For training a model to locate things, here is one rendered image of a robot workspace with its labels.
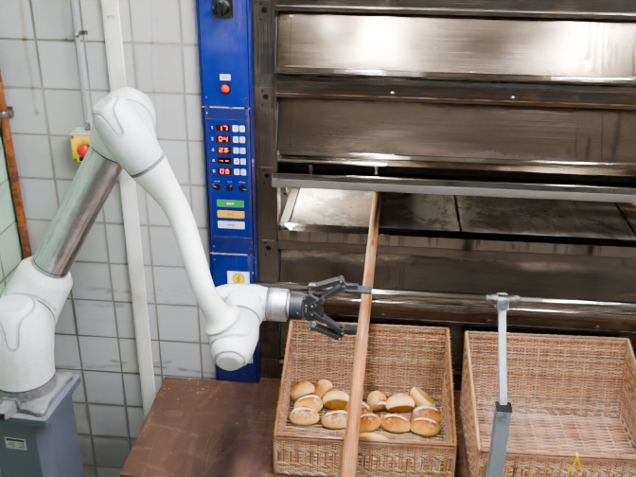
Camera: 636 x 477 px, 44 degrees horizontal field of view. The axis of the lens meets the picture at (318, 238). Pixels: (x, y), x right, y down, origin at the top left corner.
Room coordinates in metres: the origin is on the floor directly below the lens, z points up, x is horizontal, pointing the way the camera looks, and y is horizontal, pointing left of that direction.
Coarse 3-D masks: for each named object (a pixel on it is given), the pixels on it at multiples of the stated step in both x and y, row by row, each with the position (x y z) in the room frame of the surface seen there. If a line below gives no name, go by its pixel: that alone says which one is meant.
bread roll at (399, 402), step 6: (396, 396) 2.17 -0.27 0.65; (402, 396) 2.17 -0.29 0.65; (408, 396) 2.18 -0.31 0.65; (390, 402) 2.15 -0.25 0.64; (396, 402) 2.15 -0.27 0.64; (402, 402) 2.15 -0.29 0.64; (408, 402) 2.15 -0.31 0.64; (414, 402) 2.17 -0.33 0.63; (390, 408) 2.14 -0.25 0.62; (396, 408) 2.15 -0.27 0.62; (402, 408) 2.15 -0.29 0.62; (408, 408) 2.16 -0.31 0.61
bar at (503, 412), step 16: (288, 288) 1.99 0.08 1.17; (304, 288) 1.98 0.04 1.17; (384, 288) 1.98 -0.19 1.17; (496, 304) 1.93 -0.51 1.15; (512, 304) 1.93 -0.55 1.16; (528, 304) 1.92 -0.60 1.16; (544, 304) 1.92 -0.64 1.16; (560, 304) 1.92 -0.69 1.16; (576, 304) 1.91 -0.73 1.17; (592, 304) 1.91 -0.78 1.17; (608, 304) 1.91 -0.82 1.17; (624, 304) 1.91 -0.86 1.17; (496, 416) 1.71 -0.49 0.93; (496, 432) 1.71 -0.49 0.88; (496, 448) 1.71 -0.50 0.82; (496, 464) 1.71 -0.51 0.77
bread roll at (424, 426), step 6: (414, 420) 2.06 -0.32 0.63; (420, 420) 2.05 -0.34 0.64; (426, 420) 2.05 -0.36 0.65; (432, 420) 2.05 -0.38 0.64; (414, 426) 2.05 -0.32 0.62; (420, 426) 2.04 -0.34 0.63; (426, 426) 2.04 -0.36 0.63; (432, 426) 2.04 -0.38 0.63; (438, 426) 2.05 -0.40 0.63; (414, 432) 2.05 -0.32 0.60; (420, 432) 2.03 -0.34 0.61; (426, 432) 2.03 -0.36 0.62; (432, 432) 2.03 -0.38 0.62; (438, 432) 2.04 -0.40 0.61
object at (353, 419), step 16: (368, 240) 2.24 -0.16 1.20; (368, 256) 2.11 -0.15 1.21; (368, 272) 2.01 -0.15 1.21; (368, 304) 1.83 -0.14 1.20; (368, 320) 1.76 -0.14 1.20; (352, 368) 1.55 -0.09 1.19; (352, 384) 1.47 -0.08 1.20; (352, 400) 1.41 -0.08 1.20; (352, 416) 1.35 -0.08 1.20; (352, 432) 1.30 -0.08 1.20; (352, 448) 1.25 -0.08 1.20; (352, 464) 1.21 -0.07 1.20
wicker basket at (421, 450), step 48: (288, 336) 2.25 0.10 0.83; (384, 336) 2.30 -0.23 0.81; (432, 336) 2.28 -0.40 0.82; (288, 384) 2.19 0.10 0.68; (336, 384) 2.26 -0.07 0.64; (384, 384) 2.25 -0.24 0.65; (432, 384) 2.24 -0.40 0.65; (288, 432) 2.06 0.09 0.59; (336, 432) 2.06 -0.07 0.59; (384, 432) 2.06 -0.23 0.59
